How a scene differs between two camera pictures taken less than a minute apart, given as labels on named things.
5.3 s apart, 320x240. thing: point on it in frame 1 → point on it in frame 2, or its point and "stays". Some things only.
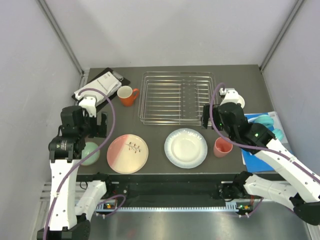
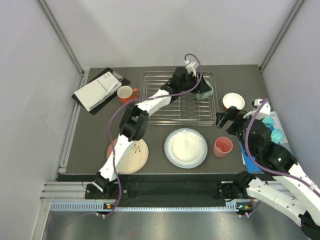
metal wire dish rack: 174,97 stays
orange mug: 127,95 stays
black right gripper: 206,115 → 232,114
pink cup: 221,148 stays
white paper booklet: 107,83 stays
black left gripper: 102,128 → 202,87
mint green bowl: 89,147 → 206,94
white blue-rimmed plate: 186,148 stays
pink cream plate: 127,154 stays
